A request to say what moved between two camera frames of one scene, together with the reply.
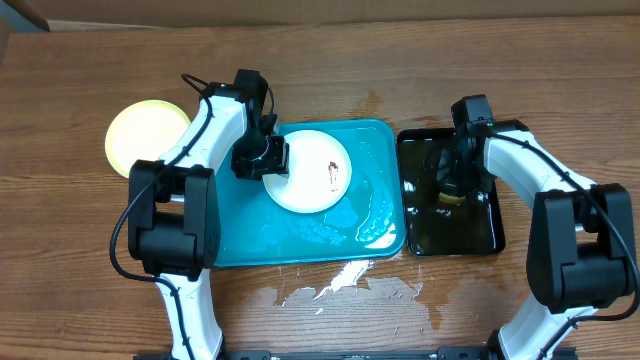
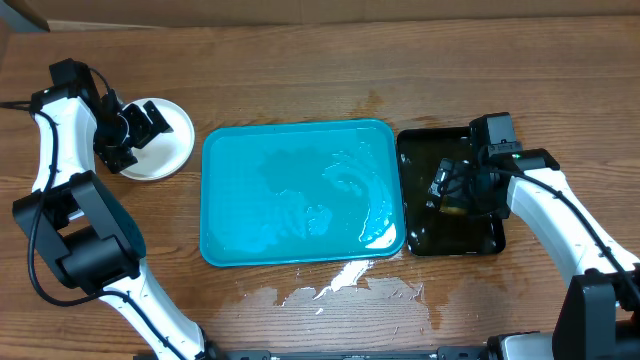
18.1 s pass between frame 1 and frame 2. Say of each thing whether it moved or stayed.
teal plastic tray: stayed
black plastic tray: stayed
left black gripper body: moved
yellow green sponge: moved
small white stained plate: moved
